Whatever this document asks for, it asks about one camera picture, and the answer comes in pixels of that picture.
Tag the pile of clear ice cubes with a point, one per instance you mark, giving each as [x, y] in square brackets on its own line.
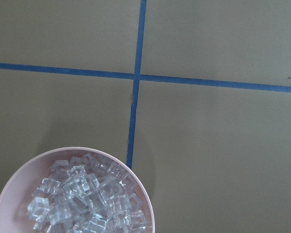
[88, 194]

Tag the pink bowl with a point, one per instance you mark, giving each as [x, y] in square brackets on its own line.
[16, 194]

